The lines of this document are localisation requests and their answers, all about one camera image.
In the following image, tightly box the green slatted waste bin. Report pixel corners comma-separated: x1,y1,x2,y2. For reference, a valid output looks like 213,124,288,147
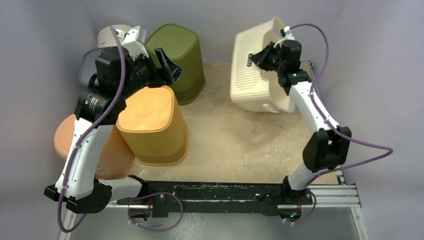
145,23,206,106

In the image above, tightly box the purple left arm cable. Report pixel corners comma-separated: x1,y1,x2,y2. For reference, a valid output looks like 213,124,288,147
57,25,184,233

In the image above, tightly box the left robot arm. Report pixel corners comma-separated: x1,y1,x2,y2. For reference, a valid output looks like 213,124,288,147
44,46,184,214

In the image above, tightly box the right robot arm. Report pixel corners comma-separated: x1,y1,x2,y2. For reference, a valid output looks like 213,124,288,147
249,40,352,204

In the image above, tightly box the orange plastic bucket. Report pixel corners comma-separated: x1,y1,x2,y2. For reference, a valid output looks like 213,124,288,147
53,114,134,180

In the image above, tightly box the yellow slatted waste bin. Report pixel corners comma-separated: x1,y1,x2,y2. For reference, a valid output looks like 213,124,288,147
116,86,189,167

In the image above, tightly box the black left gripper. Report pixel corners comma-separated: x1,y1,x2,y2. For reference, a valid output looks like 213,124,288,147
119,47,184,100

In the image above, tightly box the white perforated plastic basket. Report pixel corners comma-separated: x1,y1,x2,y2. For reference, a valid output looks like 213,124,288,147
230,16,296,113

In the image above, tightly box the aluminium frame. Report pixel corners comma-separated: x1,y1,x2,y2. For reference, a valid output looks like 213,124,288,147
58,61,370,240

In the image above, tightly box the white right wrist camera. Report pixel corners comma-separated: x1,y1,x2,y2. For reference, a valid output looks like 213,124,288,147
273,26,295,49

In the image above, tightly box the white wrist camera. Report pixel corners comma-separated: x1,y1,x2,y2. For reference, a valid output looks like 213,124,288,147
116,26,150,60
273,26,295,49

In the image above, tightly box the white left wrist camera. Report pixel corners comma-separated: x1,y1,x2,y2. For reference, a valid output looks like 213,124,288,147
116,26,150,60

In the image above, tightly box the cream drawer cabinet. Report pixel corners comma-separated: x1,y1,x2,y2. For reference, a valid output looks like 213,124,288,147
97,24,132,48

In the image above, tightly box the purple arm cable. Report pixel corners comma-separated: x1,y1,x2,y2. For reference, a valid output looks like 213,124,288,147
57,25,184,233
280,23,394,226

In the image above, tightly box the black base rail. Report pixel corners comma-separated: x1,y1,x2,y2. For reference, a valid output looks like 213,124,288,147
115,180,314,219

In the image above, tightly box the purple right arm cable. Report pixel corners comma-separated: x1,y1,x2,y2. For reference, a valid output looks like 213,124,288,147
280,23,394,226

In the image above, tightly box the grey slatted waste bin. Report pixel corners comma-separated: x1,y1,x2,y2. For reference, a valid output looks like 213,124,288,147
78,48,104,86

